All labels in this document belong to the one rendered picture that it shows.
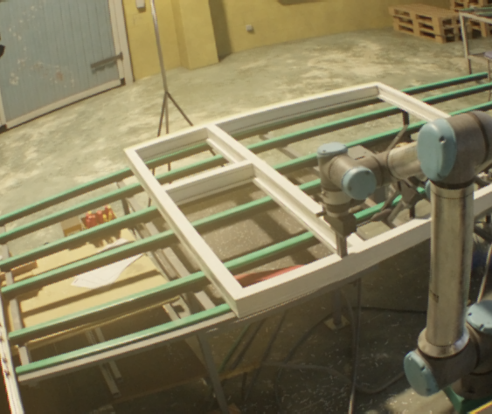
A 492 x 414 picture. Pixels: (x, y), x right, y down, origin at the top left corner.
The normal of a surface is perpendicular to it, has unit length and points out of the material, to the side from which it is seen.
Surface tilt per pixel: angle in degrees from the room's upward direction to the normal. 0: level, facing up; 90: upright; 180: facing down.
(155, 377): 0
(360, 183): 90
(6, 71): 90
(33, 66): 90
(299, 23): 90
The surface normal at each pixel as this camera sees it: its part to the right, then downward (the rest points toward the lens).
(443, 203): -0.62, 0.44
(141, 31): 0.41, 0.37
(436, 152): -0.94, 0.17
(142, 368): -0.15, -0.88
